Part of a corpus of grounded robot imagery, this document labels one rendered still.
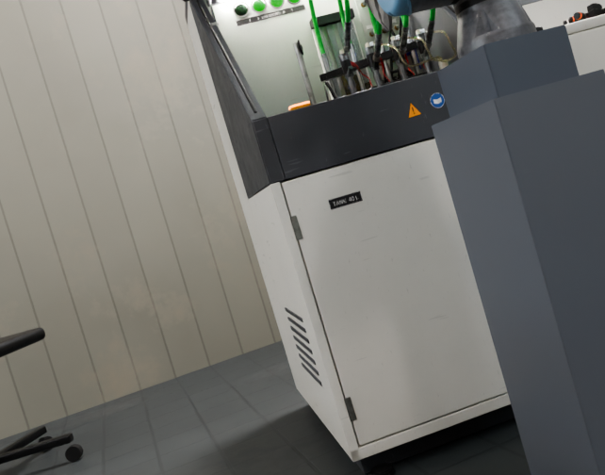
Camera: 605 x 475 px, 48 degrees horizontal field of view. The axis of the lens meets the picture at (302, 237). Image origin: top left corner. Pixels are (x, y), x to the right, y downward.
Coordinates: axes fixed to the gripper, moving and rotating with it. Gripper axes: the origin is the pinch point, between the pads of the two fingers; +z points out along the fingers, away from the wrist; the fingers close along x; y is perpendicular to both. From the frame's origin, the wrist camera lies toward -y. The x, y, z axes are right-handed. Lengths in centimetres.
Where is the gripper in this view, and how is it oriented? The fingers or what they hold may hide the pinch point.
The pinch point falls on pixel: (384, 24)
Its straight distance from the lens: 146.7
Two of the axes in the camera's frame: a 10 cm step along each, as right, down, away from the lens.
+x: -2.7, 0.4, 9.6
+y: 9.2, -2.9, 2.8
